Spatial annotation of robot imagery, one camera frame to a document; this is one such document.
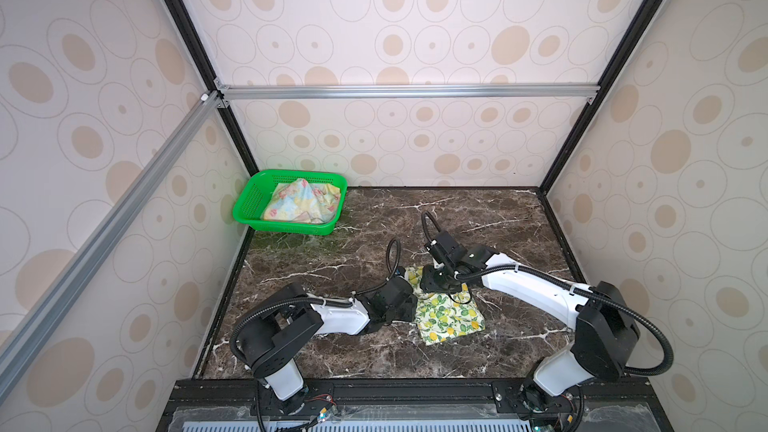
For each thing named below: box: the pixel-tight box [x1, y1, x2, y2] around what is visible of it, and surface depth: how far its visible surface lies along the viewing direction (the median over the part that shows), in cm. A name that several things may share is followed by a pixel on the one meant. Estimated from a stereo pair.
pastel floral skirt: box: [262, 178, 340, 223], surface depth 111 cm
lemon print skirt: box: [406, 266, 485, 346], surface depth 87 cm
